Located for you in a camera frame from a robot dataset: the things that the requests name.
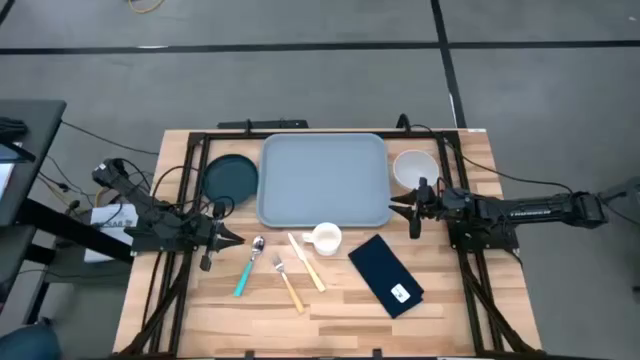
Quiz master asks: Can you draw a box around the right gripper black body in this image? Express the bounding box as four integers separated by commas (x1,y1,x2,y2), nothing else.
409,177,474,240

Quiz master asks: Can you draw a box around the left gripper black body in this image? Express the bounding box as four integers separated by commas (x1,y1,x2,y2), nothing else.
192,202,226,272

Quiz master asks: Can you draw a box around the white ribbed bowl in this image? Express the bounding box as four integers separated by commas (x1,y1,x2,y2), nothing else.
392,149,441,191

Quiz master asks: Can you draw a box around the spoon with teal handle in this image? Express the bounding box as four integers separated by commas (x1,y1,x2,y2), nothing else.
233,235,266,298

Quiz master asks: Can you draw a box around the dark teal plate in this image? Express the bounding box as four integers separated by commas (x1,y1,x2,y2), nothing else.
202,153,260,206

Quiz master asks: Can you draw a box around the navy napkin with white label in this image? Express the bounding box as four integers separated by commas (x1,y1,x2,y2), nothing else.
347,233,425,320

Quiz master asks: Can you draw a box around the fork with orange handle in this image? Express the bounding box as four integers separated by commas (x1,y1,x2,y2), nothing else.
271,255,306,315

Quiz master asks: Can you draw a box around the white mug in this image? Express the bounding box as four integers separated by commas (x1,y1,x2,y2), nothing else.
301,222,343,257

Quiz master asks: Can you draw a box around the grey plastic tray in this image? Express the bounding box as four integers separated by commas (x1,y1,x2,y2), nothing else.
256,132,393,229

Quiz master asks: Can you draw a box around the white labelled box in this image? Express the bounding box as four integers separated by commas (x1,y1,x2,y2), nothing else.
83,203,140,264

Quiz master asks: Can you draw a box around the black bar behind table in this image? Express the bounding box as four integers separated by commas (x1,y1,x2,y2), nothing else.
217,118,310,131

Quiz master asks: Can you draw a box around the grey metal stand leg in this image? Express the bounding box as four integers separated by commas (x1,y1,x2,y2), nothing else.
597,175,640,221

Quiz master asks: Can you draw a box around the black side desk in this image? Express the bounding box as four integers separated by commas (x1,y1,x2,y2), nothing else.
0,98,136,326

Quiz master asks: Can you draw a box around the blue chair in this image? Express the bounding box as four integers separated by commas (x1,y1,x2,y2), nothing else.
0,319,64,360

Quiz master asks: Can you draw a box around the black bundle on desk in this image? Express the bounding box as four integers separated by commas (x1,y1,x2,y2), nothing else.
0,116,29,144

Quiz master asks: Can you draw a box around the knife with yellow handle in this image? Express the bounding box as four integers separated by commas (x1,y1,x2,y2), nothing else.
287,232,327,293

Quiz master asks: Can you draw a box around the black metal table frame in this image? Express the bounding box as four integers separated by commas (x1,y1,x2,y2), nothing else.
114,130,544,359

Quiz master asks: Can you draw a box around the yellow floor cable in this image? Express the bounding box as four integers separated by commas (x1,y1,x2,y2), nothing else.
127,0,166,15

